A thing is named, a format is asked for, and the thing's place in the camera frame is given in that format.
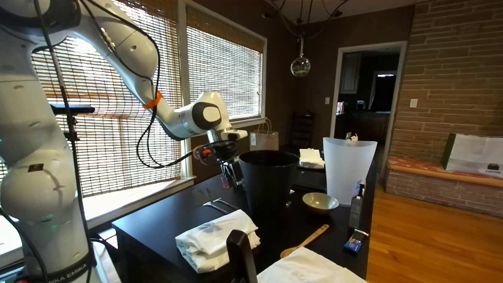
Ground hanging glass globe lamp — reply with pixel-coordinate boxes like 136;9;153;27
290;38;312;77

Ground spray bottle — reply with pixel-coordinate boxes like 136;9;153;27
349;182;365;228

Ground white stacked napkins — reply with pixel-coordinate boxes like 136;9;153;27
299;148;326;168

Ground green ceramic bowl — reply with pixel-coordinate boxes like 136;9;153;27
302;192;340;214

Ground metal spatula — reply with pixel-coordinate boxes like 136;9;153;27
203;201;230;214

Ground wooden spoon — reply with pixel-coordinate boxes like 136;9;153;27
280;223;330;258

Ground brown paper bag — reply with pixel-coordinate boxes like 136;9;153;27
250;119;280;151

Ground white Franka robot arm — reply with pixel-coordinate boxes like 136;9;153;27
0;0;247;283

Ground white towel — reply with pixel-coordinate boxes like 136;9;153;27
175;209;261;273
258;248;367;283

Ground blue small box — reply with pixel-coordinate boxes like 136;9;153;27
345;229;368;253

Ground white paper bag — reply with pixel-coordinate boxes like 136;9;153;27
442;134;503;178

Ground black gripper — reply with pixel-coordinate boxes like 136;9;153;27
211;140;242;189

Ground black camera on stand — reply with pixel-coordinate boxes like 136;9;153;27
51;104;95;141

